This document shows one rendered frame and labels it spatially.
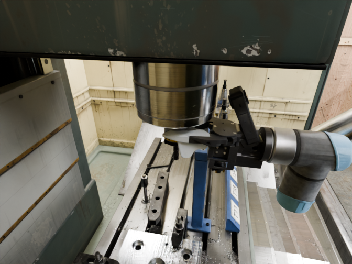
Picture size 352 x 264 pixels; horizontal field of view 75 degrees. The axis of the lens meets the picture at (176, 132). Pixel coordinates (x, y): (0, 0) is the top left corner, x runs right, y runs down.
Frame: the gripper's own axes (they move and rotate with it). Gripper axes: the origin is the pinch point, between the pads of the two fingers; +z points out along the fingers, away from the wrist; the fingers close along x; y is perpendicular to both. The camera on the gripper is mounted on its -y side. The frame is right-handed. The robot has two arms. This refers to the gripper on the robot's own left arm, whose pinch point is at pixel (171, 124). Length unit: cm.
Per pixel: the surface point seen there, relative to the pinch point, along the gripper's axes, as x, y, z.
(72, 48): -11.5, -16.1, 12.5
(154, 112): -7.5, -6.1, 2.0
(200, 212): 13.1, 39.2, -10.2
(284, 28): -13.4, -20.5, -13.2
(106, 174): 74, 83, 51
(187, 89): -7.3, -10.5, -3.2
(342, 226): 29, 54, -70
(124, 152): 97, 80, 45
